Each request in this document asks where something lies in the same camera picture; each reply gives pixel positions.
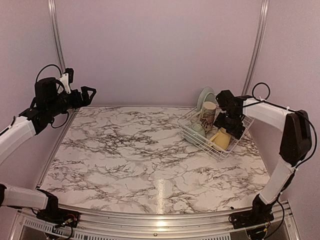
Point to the white wire dish rack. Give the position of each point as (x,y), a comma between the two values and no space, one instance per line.
(192,116)

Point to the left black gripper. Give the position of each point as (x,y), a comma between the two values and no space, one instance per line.
(85,100)

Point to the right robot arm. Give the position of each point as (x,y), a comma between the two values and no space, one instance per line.
(297,138)

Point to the aluminium frame post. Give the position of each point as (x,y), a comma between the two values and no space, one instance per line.
(261,28)
(56,33)

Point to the front aluminium rail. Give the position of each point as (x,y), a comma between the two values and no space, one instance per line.
(107,225)

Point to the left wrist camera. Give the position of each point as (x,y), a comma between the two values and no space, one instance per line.
(66,79)

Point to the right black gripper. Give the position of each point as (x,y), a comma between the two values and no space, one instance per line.
(236,132)

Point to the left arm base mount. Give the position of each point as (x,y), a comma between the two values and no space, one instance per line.
(65,220)

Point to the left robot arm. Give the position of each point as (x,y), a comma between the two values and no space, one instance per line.
(53,97)

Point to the left aluminium frame post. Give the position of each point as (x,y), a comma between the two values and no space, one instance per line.
(56,33)

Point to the beige patterned mug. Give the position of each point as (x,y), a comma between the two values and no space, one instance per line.
(207,115)

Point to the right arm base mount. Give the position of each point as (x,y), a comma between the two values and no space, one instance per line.
(245,219)

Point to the right aluminium frame post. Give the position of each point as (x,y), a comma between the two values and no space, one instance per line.
(261,28)

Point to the green floral plate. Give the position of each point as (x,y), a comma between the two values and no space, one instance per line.
(206,95)

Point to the green bowl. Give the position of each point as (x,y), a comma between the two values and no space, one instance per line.
(194,134)

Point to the yellow mug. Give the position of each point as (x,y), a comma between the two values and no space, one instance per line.
(220,141)

